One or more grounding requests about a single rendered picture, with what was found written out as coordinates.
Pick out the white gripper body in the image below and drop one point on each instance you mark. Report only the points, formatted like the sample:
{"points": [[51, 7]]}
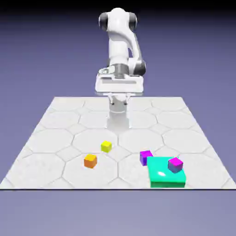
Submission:
{"points": [[119, 85]]}

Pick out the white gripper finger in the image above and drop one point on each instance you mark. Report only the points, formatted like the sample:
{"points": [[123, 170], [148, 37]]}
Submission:
{"points": [[125, 99], [111, 99]]}

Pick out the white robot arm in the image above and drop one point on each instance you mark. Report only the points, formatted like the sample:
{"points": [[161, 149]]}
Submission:
{"points": [[118, 46]]}

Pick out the small yellow cube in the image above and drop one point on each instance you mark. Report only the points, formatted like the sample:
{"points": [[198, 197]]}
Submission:
{"points": [[106, 146]]}

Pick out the small purple cube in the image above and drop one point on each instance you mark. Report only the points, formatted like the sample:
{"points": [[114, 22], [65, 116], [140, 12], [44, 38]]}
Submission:
{"points": [[143, 157]]}

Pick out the small orange cube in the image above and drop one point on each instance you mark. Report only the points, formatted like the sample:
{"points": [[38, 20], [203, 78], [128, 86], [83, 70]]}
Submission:
{"points": [[90, 161]]}

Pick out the small magenta cube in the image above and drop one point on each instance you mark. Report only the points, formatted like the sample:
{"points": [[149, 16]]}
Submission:
{"points": [[175, 165]]}

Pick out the large teal box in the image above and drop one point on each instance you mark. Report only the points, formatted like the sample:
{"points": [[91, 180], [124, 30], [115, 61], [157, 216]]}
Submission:
{"points": [[162, 175]]}

